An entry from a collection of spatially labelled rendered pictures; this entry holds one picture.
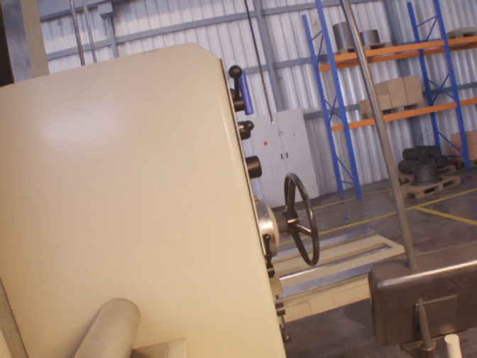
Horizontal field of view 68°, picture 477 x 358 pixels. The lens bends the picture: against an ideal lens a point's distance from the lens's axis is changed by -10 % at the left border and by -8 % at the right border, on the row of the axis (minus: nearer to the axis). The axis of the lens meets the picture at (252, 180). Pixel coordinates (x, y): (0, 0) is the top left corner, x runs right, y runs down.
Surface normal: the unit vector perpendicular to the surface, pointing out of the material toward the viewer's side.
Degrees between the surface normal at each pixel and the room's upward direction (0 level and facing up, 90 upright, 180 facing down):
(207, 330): 90
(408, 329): 109
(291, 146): 90
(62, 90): 90
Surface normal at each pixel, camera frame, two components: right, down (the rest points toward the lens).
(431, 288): -0.04, 0.44
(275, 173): 0.15, 0.07
